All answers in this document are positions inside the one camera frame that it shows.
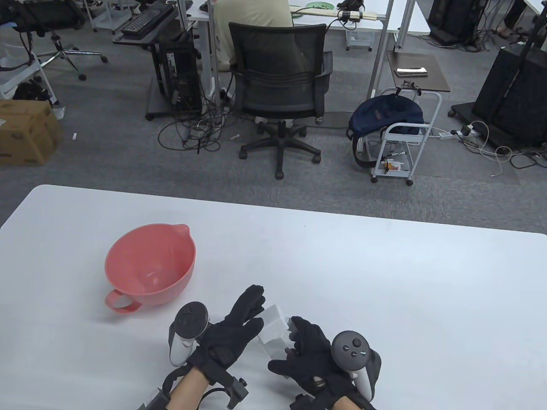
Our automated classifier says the white square jar lid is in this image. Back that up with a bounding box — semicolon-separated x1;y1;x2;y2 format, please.
256;303;288;345

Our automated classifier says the brown cardboard box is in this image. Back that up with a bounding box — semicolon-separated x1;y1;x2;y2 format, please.
0;100;64;166

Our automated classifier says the black keyboard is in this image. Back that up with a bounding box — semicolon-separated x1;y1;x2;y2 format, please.
121;4;175;37

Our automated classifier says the white floor power strip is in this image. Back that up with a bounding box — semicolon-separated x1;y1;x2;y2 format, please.
438;126;479;139

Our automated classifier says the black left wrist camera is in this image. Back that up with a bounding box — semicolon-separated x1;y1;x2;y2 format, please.
188;357;249;409

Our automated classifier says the tangle of black cables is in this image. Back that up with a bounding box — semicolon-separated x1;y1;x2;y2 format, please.
157;77;248;154

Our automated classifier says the black white right controller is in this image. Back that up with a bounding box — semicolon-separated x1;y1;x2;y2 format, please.
331;330;382;402

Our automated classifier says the black left forearm sensor box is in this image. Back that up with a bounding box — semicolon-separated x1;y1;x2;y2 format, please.
137;387;171;410

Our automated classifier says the white rolling cart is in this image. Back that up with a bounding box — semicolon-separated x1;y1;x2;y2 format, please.
371;88;443;186

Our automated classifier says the black chrome office chair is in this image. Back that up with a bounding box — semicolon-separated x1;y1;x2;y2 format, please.
0;0;108;82

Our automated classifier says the black white controller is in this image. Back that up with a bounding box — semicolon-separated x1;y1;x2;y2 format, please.
169;302;210;368
331;330;382;402

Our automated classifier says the black bag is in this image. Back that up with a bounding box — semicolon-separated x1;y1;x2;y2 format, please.
13;81;53;104

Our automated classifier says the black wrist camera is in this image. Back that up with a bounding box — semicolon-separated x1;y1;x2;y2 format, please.
188;357;249;409
290;393;338;410

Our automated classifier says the white office desk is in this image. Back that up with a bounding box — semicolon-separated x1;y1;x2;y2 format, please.
395;0;431;50
177;0;394;103

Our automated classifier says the person's left forearm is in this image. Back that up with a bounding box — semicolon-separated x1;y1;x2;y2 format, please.
165;367;214;410

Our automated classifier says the dark blue backpack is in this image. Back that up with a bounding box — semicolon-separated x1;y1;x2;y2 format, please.
347;95;424;168

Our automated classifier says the person's left hand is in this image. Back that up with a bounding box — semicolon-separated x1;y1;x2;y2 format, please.
190;284;265;373

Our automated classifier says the black computer cart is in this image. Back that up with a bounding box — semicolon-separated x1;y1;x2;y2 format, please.
112;17;203;121

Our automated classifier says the pink salad bowl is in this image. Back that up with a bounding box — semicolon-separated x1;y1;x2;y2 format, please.
104;223;197;314

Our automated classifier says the clear plastic jar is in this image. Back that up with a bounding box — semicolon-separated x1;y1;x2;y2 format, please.
259;329;296;362

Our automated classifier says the black white left controller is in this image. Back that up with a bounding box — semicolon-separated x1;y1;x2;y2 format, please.
169;302;210;368

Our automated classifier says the black mesh office chair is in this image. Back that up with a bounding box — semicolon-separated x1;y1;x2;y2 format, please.
229;22;334;180

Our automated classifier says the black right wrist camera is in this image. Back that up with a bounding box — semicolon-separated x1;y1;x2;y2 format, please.
290;393;338;410

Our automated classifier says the white metal rack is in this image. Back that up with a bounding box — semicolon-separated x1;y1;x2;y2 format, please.
0;53;58;107

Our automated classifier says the brown side table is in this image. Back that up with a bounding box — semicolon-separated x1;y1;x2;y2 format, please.
387;50;451;94

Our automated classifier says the long beige power strip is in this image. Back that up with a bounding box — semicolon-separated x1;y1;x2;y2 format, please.
297;9;379;22

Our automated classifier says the person's right hand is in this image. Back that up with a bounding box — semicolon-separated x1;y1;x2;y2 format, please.
268;316;356;397

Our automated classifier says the black equipment stack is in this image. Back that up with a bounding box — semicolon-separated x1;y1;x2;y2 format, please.
427;0;488;43

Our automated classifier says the black equipment cabinet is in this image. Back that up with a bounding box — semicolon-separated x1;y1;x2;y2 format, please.
448;45;547;150

